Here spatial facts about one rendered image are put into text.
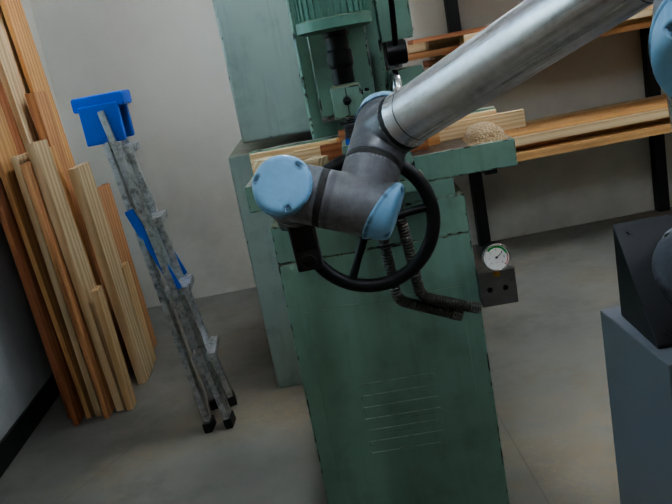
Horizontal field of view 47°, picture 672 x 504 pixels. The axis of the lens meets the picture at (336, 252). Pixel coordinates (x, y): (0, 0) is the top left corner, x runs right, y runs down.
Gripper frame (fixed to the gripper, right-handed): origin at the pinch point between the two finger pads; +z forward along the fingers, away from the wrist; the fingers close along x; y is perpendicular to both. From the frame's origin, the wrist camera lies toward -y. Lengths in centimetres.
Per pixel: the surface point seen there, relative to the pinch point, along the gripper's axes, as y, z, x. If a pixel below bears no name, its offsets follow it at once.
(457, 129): 22, 34, -35
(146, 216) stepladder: 26, 91, 58
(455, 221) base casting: -0.6, 25.8, -30.2
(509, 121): 22, 34, -48
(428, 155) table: 14.1, 20.5, -26.5
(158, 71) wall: 126, 232, 84
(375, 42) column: 50, 44, -20
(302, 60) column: 49, 44, -1
